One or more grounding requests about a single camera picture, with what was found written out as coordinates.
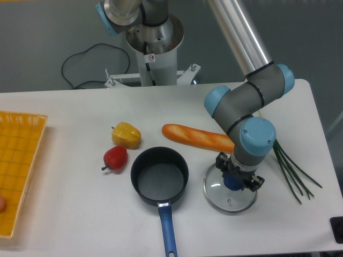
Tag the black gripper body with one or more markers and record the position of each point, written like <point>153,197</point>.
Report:
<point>234,178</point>

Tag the green onion stalk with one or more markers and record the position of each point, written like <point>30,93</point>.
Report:
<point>290,171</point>

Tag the dark saucepan blue handle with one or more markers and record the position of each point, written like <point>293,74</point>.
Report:
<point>160,175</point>

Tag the black device at edge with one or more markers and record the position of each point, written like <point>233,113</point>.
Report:
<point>337,228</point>

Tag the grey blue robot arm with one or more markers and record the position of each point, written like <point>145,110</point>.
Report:
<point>233,109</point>

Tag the red bell pepper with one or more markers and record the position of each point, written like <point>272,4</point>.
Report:
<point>115,158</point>

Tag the glass lid blue knob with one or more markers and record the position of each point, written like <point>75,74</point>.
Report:
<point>224,199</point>

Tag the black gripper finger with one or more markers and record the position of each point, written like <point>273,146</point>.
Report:
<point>256,183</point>
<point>221,161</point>

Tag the orange baguette bread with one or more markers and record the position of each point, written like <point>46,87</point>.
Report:
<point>198,138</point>

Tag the yellow bell pepper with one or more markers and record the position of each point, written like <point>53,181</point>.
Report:
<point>126,135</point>

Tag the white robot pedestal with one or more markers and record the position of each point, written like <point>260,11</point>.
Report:
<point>156,55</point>

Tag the yellow woven basket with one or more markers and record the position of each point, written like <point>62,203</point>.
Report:
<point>21,135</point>

